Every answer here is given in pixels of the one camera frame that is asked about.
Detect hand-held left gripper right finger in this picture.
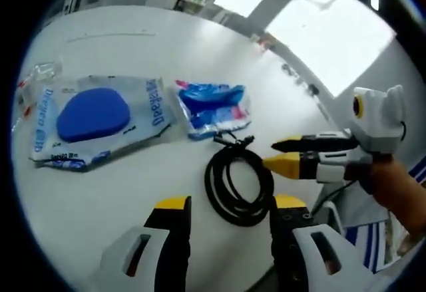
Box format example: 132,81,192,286
271,194,379,292

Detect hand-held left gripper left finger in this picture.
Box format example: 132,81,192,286
99,195,193,292

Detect black cable item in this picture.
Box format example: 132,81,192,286
204,134,276,229

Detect blue packet item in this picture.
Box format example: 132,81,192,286
174,78,253,141

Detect blue pad package item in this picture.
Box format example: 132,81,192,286
29,74,173,173

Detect clear plastic bag item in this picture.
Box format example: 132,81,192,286
12,61,65,130

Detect white tabletop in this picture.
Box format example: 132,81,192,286
15,5,353,292

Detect person's right hand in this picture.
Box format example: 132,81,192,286
344,158,400,206

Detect blue striped shirt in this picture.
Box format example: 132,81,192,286
342,164,426,275

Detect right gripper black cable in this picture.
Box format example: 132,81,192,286
308,178,362,218

